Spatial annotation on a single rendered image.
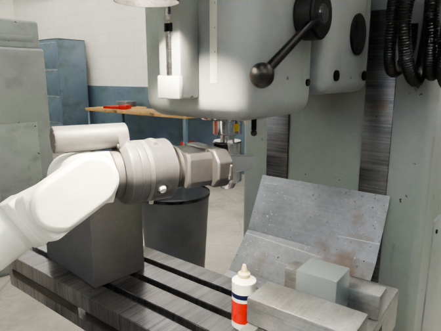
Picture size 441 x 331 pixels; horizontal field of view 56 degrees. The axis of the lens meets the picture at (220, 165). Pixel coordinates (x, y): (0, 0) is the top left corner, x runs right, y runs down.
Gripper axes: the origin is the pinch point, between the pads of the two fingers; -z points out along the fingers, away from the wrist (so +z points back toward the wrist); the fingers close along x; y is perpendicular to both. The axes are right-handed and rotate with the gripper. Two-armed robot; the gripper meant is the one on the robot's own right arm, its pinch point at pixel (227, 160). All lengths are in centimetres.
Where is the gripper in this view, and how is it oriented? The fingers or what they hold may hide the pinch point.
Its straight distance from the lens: 66.4
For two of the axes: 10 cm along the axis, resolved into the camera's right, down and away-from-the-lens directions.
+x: -5.5, -1.8, 8.2
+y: -0.1, 9.8, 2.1
